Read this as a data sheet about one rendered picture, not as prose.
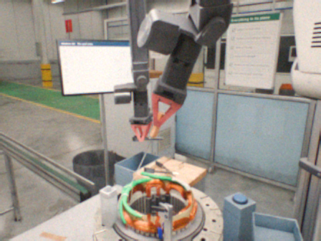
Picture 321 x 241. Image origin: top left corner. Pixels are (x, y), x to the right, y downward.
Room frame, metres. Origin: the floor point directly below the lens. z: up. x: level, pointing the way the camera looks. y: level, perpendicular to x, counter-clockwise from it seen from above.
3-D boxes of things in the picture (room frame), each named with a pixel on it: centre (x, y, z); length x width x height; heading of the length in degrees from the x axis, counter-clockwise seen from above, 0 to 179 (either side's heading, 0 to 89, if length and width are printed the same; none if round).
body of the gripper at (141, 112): (0.91, 0.07, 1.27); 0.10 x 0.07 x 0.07; 163
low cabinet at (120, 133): (3.27, 0.31, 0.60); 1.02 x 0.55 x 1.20; 50
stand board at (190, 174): (0.82, -0.04, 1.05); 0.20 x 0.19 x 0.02; 53
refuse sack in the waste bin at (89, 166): (2.08, 0.60, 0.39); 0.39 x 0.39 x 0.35
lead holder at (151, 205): (0.41, 0.00, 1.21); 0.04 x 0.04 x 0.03; 56
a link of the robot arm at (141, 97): (0.91, 0.08, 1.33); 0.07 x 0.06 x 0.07; 102
